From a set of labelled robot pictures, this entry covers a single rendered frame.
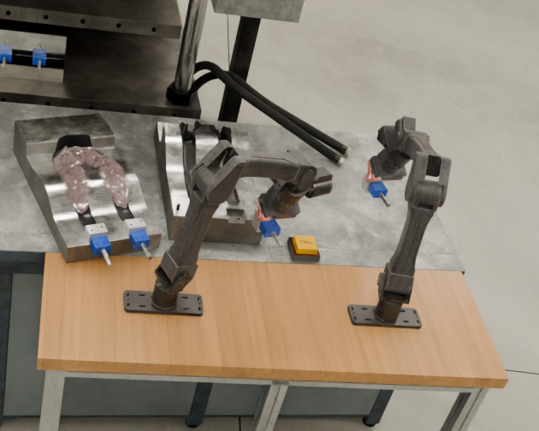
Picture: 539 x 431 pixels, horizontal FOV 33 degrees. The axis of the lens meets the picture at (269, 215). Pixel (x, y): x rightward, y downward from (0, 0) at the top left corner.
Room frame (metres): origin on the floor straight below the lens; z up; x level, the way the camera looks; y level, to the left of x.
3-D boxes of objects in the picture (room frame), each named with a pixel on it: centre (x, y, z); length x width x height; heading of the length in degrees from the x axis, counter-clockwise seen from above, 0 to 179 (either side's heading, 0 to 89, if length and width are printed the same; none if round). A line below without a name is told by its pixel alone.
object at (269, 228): (1.92, -0.02, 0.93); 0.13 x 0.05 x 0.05; 33
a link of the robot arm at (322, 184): (1.91, -0.07, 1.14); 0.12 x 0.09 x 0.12; 131
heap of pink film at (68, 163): (2.00, 0.51, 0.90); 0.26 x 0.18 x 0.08; 37
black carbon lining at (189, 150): (2.18, 0.22, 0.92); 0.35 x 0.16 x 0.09; 20
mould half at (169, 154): (2.20, 0.21, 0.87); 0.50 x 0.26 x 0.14; 20
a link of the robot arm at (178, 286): (1.68, 0.19, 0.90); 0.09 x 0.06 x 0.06; 41
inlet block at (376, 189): (2.25, -0.29, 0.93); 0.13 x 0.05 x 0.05; 29
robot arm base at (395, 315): (1.86, -0.37, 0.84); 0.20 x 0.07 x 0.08; 108
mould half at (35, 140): (2.00, 0.52, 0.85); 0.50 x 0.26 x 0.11; 37
